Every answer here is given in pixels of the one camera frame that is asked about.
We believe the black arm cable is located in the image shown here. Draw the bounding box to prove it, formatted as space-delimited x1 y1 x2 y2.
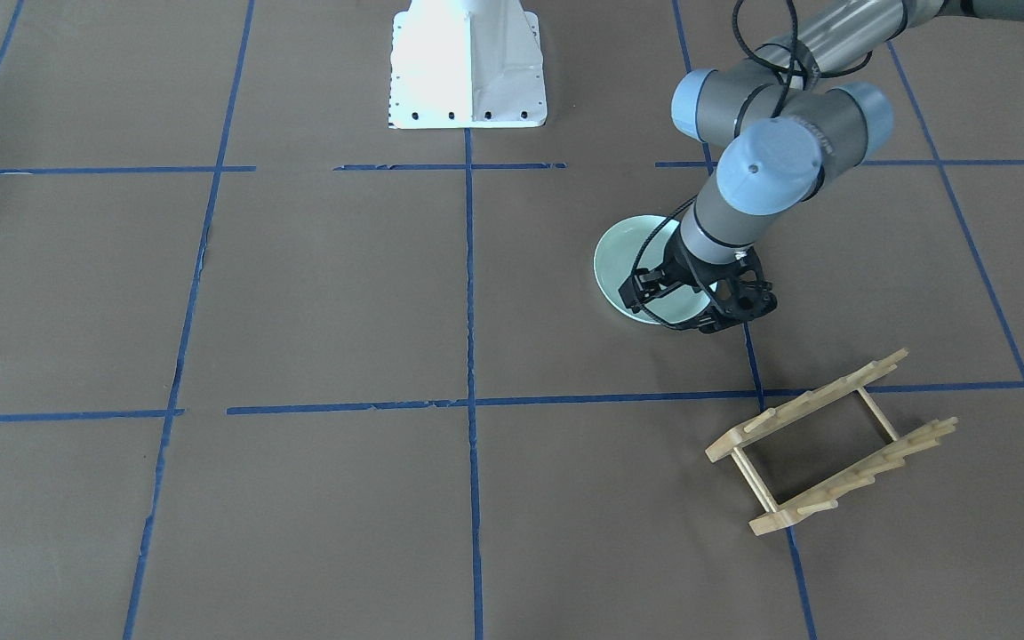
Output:
632 0 877 330

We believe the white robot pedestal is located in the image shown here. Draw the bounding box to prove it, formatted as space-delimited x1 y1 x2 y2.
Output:
388 1 548 130

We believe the light green plate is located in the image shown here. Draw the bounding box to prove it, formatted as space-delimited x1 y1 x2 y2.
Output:
593 215 708 324

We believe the wooden plate rack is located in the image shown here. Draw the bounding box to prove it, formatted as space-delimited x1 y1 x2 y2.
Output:
706 348 959 536

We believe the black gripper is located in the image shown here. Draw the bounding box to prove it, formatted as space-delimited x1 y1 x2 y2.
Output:
618 234 779 333

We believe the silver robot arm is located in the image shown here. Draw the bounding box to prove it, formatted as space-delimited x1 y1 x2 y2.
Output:
595 1 1024 333

